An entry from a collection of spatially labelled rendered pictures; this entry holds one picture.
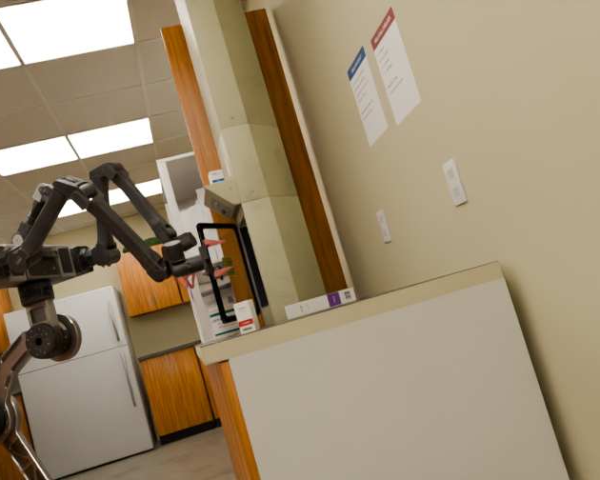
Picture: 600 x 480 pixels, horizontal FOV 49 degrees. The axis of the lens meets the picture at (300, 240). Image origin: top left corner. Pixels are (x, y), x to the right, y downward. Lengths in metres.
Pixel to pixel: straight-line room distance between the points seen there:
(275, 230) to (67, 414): 5.25
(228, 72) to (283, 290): 0.88
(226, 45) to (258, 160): 0.48
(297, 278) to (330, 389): 1.12
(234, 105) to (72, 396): 5.27
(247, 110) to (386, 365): 1.43
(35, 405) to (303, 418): 6.21
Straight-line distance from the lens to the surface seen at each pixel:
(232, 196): 2.50
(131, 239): 2.36
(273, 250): 2.48
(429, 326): 1.49
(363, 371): 1.45
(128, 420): 7.39
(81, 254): 3.05
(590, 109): 1.24
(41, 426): 7.51
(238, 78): 2.67
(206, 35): 2.72
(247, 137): 2.57
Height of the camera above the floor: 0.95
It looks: 6 degrees up
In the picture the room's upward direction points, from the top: 16 degrees counter-clockwise
